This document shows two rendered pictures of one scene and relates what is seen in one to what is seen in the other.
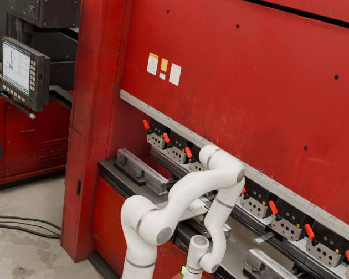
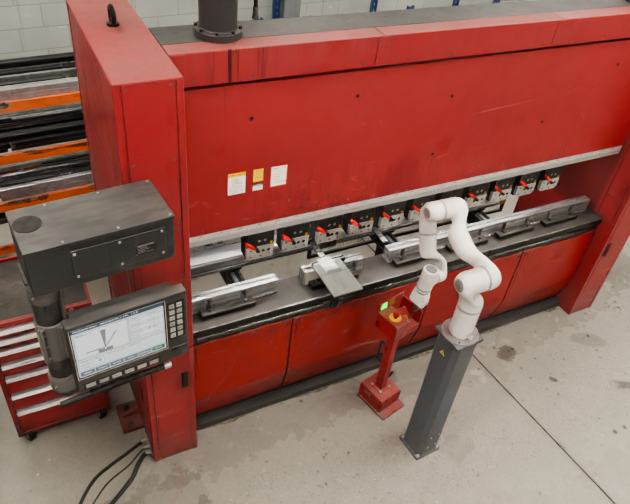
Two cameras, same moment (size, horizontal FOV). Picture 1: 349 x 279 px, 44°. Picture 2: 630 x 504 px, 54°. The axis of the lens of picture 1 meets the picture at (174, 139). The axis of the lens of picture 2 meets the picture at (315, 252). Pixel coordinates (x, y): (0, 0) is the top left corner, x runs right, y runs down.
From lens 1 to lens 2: 3.05 m
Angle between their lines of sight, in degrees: 65
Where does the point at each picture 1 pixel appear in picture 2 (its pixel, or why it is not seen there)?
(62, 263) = (193, 461)
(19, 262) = not seen: outside the picture
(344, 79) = (457, 95)
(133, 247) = (479, 303)
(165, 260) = (325, 326)
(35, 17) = (157, 253)
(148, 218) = (494, 276)
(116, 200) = (235, 342)
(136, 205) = (479, 278)
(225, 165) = (461, 207)
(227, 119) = (357, 176)
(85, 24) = not seen: hidden behind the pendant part
